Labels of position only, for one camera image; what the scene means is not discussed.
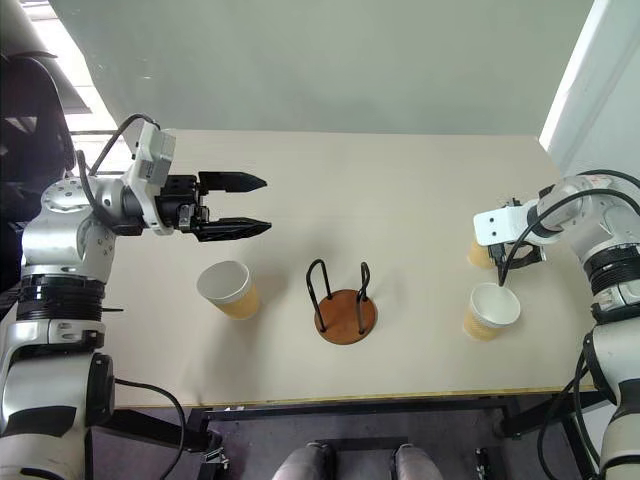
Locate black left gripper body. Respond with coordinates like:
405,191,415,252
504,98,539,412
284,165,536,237
155,174,210,237

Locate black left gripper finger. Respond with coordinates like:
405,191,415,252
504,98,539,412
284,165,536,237
196,216,273,244
197,171,268,196

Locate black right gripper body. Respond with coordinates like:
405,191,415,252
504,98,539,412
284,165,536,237
505,242,548,268

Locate tan paper cup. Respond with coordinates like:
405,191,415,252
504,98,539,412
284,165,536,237
466,239,500,272
462,282,523,343
195,259,263,322

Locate black chair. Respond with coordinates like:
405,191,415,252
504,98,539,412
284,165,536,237
0,49,77,306

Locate black caster wheel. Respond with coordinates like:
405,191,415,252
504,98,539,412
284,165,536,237
201,433,232,472
473,447,494,480

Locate grey rounded robot leg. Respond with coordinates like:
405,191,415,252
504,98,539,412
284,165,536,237
271,441,335,480
389,442,445,480

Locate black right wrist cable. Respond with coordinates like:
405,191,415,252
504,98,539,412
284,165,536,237
496,187,601,289

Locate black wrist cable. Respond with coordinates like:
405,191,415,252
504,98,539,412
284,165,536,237
496,187,601,289
75,113,162,221

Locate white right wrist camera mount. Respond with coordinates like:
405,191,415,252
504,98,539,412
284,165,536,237
472,204,540,248

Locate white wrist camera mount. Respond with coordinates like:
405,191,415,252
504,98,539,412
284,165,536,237
123,121,178,236
472,204,540,248

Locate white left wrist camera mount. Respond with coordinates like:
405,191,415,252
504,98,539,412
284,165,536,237
123,121,178,236

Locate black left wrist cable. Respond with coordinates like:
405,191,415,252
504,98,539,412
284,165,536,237
75,113,162,221

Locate wire cup holder wooden base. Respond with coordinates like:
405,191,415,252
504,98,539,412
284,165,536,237
305,258,379,347

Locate black right arm lower cable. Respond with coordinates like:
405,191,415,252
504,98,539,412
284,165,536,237
538,329,604,480

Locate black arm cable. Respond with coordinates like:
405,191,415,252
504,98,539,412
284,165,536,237
113,377,189,474
538,329,604,480

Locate black left arm lower cable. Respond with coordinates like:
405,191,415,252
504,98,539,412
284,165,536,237
113,377,189,474

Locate black metal table frame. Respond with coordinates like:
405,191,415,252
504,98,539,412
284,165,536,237
94,389,609,454

